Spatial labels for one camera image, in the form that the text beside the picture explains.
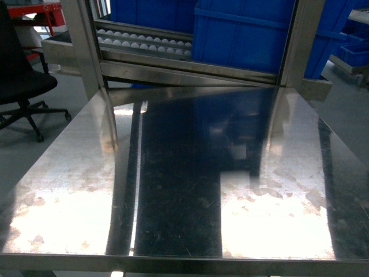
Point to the steel roller rack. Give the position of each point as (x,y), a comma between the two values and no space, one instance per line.
(80,52)

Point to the large blue plastic crate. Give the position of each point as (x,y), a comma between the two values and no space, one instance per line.
(252,34)

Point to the blue crate behind left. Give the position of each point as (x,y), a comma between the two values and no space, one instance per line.
(173,15)

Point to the black office chair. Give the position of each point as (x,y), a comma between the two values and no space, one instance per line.
(20,82)

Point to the steel shelf with blue bins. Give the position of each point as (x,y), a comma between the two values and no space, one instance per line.
(353,58)

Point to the red metal frame table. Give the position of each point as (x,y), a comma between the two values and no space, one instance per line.
(45,14)

